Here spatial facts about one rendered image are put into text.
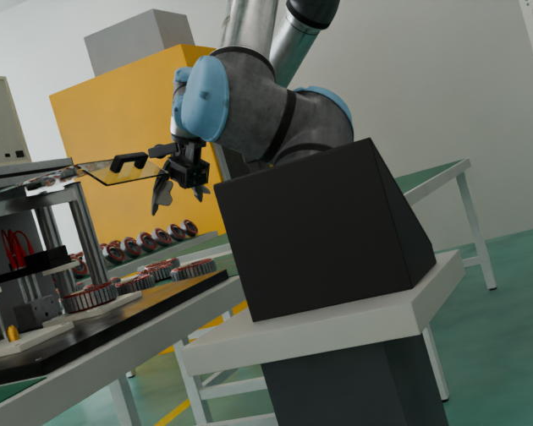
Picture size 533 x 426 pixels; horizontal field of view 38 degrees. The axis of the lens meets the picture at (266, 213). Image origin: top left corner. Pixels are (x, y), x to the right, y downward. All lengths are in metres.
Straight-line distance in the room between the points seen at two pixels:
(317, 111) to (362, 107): 5.46
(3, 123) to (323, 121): 0.86
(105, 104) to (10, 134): 3.65
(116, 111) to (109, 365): 4.24
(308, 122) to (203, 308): 0.51
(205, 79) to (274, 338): 0.38
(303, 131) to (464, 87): 5.35
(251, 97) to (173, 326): 0.48
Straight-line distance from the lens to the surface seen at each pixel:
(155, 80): 5.24
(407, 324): 0.92
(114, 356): 1.26
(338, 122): 1.17
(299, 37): 1.55
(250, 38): 1.24
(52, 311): 1.76
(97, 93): 5.48
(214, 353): 1.02
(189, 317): 1.46
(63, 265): 1.65
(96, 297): 1.61
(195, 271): 1.88
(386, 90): 6.57
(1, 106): 1.82
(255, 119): 1.13
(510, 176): 6.45
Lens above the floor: 0.92
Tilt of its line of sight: 2 degrees down
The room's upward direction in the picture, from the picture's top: 16 degrees counter-clockwise
